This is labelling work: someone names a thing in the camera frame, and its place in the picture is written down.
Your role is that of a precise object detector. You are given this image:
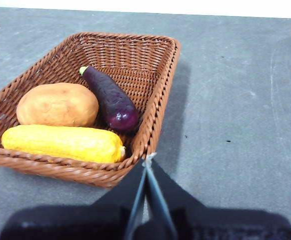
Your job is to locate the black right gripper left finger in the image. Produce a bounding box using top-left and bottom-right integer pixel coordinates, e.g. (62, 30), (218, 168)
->
(0, 159), (147, 240)

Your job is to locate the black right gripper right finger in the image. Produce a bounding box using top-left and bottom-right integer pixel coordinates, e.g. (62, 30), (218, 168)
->
(146, 158), (291, 240)

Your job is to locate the yellow corn cob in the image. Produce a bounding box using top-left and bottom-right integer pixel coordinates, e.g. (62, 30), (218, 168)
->
(1, 124), (127, 164)

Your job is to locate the brown potato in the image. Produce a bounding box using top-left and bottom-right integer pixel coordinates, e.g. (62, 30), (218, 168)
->
(16, 82), (100, 128)

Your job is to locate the purple eggplant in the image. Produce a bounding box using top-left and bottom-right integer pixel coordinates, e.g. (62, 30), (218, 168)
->
(79, 65), (140, 133)

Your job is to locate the brown woven wicker basket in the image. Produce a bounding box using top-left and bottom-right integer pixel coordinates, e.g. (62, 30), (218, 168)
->
(0, 31), (182, 189)

